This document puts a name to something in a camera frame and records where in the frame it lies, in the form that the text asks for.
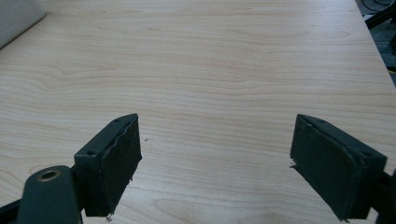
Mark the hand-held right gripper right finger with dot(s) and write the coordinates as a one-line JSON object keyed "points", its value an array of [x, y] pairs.
{"points": [[336, 168]]}

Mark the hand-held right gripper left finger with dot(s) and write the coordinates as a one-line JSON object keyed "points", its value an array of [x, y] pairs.
{"points": [[109, 168]]}

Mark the black metal stand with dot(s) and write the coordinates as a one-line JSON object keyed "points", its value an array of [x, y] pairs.
{"points": [[380, 16]]}

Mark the white box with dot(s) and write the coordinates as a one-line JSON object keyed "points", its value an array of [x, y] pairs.
{"points": [[15, 17]]}

